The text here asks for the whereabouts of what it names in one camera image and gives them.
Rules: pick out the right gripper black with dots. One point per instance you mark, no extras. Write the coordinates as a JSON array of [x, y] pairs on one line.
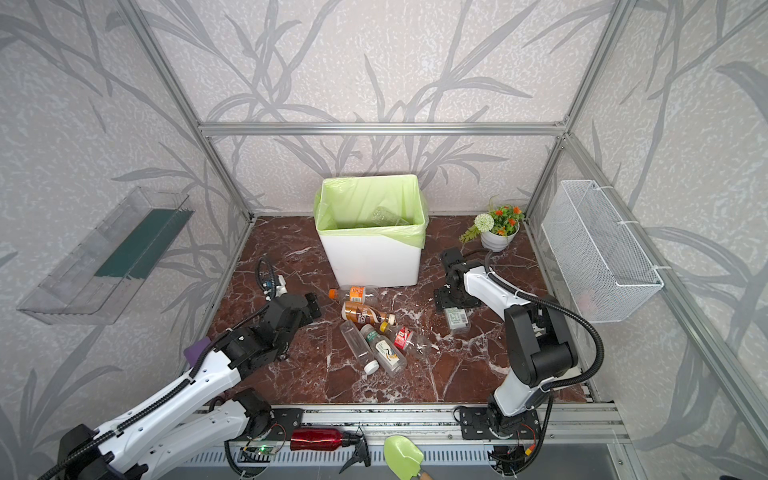
[[449, 294]]

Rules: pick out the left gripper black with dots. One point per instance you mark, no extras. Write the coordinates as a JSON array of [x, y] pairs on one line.
[[305, 306]]

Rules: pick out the small bottle red label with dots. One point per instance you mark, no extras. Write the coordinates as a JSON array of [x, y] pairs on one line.
[[406, 339]]

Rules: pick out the clear square bottle white cap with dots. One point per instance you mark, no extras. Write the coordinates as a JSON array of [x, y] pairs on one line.
[[359, 347]]

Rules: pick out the brown tea bottle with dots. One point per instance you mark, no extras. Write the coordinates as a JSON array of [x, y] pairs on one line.
[[361, 314]]

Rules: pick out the bottle white label green band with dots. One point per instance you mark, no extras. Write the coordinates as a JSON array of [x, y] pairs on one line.
[[391, 360]]

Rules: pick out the small bottle orange label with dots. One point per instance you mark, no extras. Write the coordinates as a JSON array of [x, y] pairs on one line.
[[360, 294]]

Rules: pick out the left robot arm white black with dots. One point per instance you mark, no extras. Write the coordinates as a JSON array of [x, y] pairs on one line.
[[165, 430]]

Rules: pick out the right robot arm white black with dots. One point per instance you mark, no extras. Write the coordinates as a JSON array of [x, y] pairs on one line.
[[539, 344]]

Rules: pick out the white bin with green liner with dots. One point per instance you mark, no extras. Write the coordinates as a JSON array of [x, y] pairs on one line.
[[372, 229]]

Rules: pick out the potted flower white pot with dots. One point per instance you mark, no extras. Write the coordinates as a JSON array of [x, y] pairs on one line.
[[495, 228]]

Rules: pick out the purple pink brush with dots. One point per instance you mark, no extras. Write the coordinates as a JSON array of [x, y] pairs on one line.
[[193, 352]]

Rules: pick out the red spray bottle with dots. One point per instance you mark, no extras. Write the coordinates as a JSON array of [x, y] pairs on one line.
[[331, 439]]

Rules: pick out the green circuit board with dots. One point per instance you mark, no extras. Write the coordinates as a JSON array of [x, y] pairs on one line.
[[262, 453]]

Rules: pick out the green plastic trowel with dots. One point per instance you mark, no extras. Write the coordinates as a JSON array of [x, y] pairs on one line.
[[404, 458]]

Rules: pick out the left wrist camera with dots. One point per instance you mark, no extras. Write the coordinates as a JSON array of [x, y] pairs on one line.
[[275, 286]]

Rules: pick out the white wire mesh basket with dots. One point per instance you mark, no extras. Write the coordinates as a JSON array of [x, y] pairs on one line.
[[608, 274]]

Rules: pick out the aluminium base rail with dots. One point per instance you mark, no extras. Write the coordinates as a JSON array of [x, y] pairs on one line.
[[447, 434]]

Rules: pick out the clear acrylic wall shelf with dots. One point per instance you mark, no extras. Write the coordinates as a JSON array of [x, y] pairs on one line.
[[94, 283]]

